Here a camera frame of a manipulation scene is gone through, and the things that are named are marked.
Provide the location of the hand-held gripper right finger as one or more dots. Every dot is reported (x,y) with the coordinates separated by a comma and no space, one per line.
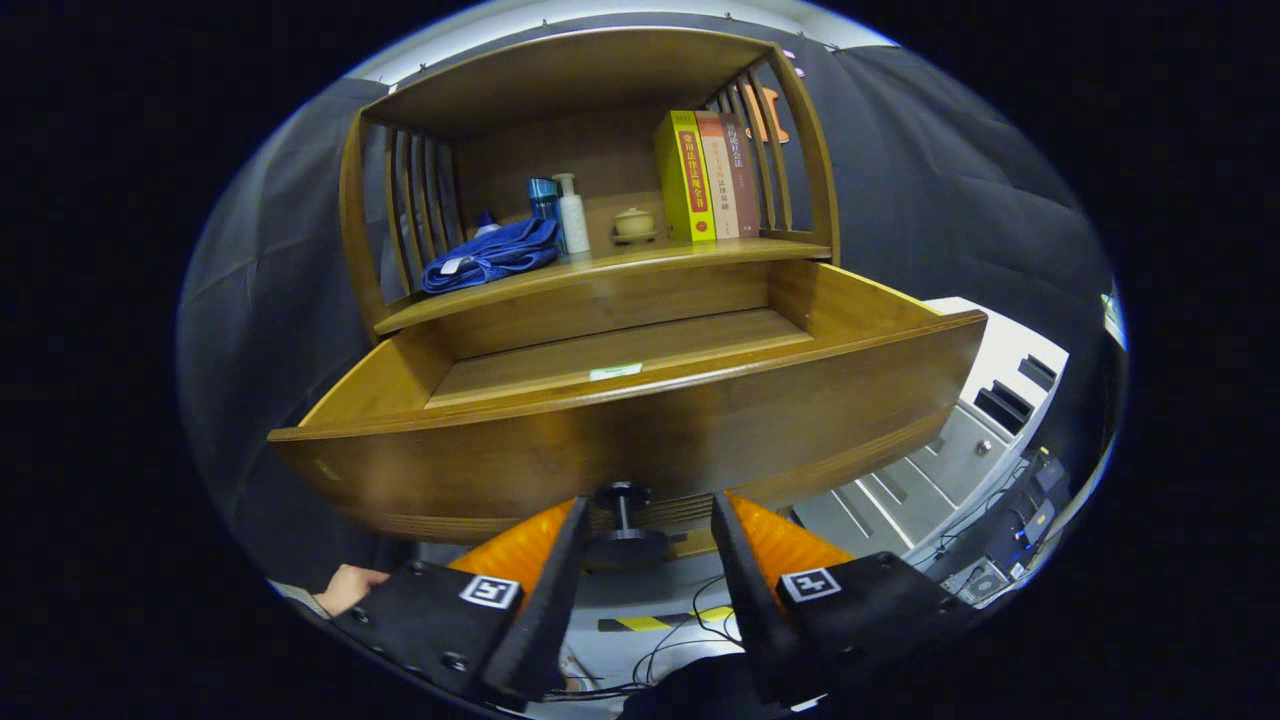
(745,600)

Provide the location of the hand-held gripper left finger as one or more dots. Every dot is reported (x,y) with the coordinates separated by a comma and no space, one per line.
(560,600)

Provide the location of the wooden drawer with black knob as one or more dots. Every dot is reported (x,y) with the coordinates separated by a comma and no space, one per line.
(650,440)

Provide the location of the wooden countertop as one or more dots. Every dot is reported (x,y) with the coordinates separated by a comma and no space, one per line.
(600,265)

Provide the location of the yellow black floor tape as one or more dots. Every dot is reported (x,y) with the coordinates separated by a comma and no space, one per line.
(645,622)

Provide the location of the person's dark clothing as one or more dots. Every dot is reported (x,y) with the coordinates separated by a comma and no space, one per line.
(690,690)

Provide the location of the grey electronics box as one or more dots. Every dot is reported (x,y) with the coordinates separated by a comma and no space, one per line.
(980,582)

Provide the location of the black electronic device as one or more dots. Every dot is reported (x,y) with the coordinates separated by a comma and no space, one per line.
(1035,500)

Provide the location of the blue folded towel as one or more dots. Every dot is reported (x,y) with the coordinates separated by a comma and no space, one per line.
(490,258)

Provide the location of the beige saucer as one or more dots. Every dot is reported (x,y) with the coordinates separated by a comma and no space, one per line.
(634,239)

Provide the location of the small white blue-capped bottle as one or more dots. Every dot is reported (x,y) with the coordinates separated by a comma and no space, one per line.
(486,228)

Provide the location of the white pump bottle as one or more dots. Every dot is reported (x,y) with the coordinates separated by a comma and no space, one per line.
(573,220)

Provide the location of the beige lidded teacup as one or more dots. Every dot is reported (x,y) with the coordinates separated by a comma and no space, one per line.
(634,222)

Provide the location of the teal bottle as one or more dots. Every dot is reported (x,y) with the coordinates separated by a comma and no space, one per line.
(543,200)

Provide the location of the brown book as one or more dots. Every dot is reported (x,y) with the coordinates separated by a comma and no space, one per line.
(742,185)

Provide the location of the orange white book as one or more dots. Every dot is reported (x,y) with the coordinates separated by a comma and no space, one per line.
(718,180)

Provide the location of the yellow book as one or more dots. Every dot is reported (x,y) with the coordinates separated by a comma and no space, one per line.
(675,180)

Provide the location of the black backdrop cloth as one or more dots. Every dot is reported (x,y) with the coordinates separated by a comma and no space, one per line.
(950,200)

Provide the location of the white plastic fixture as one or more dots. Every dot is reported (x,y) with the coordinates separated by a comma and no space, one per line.
(1113,320)

